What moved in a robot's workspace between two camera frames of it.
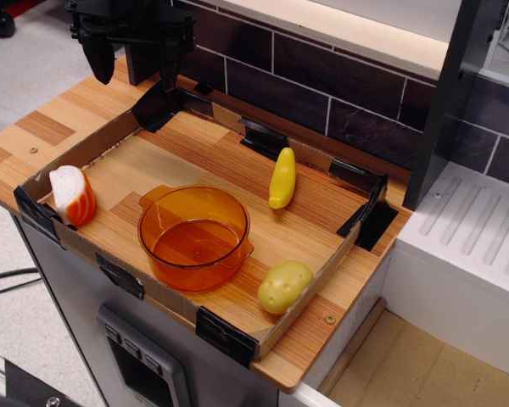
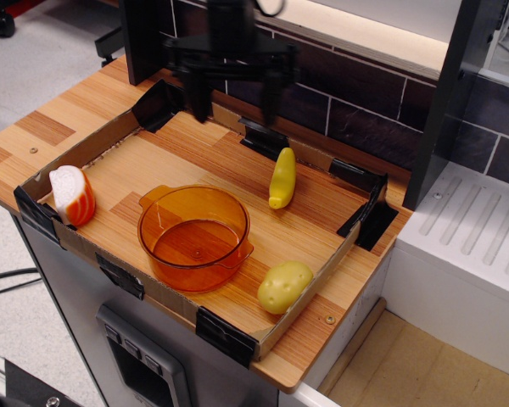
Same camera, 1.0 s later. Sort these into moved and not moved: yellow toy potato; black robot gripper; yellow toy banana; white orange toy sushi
Moved: black robot gripper
Not moved: yellow toy potato; yellow toy banana; white orange toy sushi
